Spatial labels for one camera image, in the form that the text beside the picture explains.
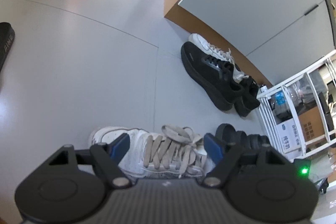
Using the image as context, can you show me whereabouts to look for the black clog slipper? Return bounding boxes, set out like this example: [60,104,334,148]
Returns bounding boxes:
[215,123,247,147]

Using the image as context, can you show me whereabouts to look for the white sneaker beige laces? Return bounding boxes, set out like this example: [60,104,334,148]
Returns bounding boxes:
[88,124,215,180]

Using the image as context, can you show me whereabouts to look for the black suede sneaker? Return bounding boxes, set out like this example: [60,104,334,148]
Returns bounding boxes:
[181,42,244,111]

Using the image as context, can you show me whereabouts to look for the white milk carton box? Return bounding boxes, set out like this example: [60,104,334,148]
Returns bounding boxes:
[277,118,303,155]

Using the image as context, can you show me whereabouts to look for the clear plastic water bottle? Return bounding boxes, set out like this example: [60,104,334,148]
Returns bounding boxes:
[270,80,320,112]

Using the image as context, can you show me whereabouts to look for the grey cabinet with wood base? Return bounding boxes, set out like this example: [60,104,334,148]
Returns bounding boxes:
[164,0,335,85]

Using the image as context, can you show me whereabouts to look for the black Bear slide sandal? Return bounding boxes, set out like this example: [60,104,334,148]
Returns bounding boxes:
[0,22,15,71]

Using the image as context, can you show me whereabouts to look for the black chunky strap clog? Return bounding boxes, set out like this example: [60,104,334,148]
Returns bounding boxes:
[247,134,270,149]

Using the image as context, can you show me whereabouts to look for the white wire rack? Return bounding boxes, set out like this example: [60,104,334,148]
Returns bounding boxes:
[257,51,335,160]

